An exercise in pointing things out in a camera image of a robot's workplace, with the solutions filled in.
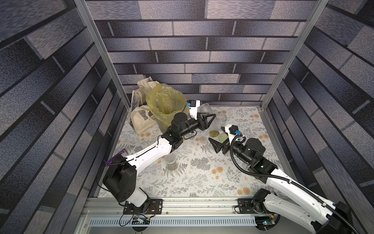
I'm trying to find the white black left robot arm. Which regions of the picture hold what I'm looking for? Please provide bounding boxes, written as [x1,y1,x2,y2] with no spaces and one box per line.
[103,112,216,207]

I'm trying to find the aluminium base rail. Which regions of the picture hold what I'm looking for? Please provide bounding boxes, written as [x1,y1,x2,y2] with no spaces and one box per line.
[84,196,281,232]

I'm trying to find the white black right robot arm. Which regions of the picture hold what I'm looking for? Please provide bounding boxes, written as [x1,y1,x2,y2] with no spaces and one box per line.
[209,138,358,234]

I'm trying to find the clear ribbed glass jar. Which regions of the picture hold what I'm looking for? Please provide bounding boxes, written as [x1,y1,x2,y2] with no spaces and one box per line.
[216,113,227,131]

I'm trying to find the grey mesh trash bin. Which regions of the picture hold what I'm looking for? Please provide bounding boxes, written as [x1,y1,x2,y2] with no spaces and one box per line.
[156,116,174,133]

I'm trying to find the purple plastic package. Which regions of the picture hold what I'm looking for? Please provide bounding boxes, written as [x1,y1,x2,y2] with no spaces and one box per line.
[105,149,128,166]

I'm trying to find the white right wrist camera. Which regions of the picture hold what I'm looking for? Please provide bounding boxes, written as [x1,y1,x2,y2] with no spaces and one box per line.
[225,124,243,144]

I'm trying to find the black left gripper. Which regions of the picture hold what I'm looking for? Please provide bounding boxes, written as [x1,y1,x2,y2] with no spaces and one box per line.
[178,111,216,139]

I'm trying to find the light green jar lid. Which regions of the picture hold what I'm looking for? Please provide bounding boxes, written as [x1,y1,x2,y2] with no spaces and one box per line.
[219,134,228,143]

